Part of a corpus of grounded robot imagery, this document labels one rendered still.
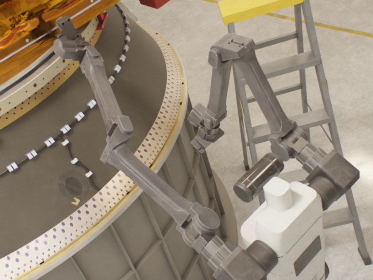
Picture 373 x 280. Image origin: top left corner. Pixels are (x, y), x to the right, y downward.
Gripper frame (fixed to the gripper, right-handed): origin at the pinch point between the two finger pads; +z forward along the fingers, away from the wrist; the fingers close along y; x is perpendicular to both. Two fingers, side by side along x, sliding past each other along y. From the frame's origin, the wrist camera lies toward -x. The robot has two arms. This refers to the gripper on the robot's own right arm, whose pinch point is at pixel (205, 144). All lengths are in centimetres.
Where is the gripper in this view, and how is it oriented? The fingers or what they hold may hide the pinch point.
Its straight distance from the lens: 220.0
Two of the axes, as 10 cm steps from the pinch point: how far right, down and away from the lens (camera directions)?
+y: -7.0, 5.9, -4.1
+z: -1.3, 4.6, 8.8
